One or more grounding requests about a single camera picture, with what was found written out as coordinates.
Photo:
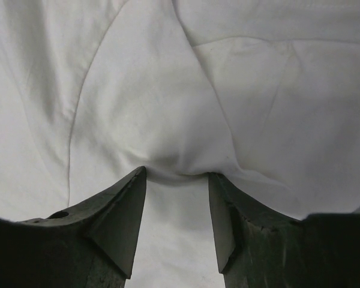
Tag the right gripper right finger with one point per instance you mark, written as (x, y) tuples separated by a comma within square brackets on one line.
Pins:
[(257, 246)]

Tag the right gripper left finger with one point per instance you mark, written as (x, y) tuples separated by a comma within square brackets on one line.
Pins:
[(90, 244)]

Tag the white t shirt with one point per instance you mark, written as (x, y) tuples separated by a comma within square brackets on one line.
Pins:
[(265, 92)]

